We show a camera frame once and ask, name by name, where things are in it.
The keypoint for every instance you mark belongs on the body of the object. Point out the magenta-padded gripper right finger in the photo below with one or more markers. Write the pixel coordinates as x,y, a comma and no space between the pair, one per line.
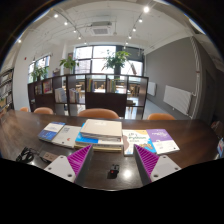
155,165

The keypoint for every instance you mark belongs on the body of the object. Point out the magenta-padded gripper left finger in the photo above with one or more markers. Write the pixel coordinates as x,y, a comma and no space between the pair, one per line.
71,165

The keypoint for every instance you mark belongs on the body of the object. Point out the grey power strip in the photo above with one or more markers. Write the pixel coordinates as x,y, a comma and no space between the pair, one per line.
50,156

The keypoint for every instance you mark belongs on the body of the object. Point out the purple and white book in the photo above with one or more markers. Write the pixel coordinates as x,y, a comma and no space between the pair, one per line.
162,140

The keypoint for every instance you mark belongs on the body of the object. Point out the thick blue-covered book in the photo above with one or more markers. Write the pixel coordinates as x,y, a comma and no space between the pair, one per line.
86,140

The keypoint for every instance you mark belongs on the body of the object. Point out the white book with yellow print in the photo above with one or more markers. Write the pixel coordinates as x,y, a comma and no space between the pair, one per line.
137,141

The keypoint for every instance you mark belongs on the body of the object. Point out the blue book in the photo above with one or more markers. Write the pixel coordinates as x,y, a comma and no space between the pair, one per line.
51,131

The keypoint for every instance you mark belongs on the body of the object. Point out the large grey-white book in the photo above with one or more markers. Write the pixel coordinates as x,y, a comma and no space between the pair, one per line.
101,128

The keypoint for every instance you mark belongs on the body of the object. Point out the orange chairs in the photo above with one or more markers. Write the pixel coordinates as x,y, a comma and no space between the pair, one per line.
98,114

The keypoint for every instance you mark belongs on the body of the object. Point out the dark open shelf unit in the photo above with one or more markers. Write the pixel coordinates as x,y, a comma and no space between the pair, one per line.
106,101

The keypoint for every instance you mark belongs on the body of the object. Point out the small potted green plant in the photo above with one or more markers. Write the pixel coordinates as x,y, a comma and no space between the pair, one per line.
39,72

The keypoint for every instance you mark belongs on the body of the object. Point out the potted plant in white pot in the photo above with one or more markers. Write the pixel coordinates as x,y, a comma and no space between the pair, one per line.
69,63

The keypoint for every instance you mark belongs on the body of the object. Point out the small dark-framed window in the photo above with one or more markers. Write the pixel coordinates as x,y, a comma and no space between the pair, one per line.
41,61

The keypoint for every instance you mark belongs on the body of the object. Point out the large potted green plant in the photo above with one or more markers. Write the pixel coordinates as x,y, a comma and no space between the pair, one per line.
116,60

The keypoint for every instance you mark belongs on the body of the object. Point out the large dark-framed window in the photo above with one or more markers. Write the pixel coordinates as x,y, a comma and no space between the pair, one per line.
100,53

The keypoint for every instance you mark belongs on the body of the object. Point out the ceiling air conditioner cassette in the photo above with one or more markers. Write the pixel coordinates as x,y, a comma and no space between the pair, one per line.
100,29

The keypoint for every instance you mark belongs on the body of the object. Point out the ceiling spotlights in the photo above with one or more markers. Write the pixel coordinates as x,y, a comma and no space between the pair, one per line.
146,9

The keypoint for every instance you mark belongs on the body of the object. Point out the large white wall radiator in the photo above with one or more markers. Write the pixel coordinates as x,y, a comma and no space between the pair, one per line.
178,100

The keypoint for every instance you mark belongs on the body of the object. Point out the small white wall radiator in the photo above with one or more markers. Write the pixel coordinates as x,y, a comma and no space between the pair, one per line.
151,88

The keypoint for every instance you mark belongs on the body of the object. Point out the wall bookshelf with books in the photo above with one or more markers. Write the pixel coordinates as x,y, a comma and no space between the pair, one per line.
6,90

